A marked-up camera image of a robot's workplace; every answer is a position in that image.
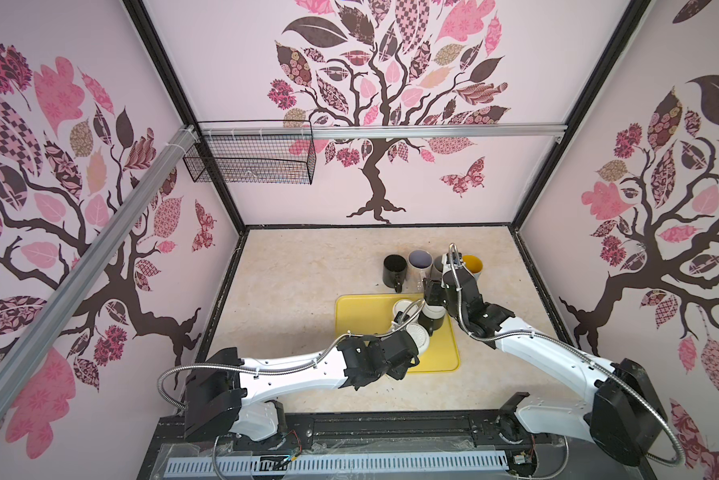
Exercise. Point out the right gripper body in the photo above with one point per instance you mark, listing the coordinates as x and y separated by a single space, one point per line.
437 296

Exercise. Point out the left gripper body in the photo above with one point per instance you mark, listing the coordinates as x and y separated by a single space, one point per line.
397 373

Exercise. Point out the pink iridescent mug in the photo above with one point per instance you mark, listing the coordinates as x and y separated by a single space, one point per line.
420 262

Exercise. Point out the small white ceramic mug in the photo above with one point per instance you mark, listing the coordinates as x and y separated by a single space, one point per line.
404 311

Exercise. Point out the blue butterfly mug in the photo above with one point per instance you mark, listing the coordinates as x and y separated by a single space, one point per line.
474 265

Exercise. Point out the black ceramic mug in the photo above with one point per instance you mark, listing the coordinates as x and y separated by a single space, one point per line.
395 272

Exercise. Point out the grey ceramic mug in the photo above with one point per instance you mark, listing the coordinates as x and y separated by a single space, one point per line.
440 267

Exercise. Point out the black mug white base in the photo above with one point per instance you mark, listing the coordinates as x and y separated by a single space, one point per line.
431 318

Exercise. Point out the yellow plastic tray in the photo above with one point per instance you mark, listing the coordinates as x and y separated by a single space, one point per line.
372 314

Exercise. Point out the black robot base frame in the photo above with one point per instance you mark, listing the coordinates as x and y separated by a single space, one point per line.
535 456

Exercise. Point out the white slotted cable duct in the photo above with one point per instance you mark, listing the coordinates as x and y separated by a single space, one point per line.
331 464

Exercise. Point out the aluminium rail back wall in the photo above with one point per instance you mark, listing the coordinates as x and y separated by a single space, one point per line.
382 132

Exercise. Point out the aluminium rail wall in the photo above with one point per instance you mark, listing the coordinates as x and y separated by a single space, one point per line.
21 362
382 132

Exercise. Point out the black wire basket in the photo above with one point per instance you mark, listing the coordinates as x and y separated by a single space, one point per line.
254 151

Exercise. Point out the aluminium rail left wall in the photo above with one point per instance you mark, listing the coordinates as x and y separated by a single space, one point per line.
21 362

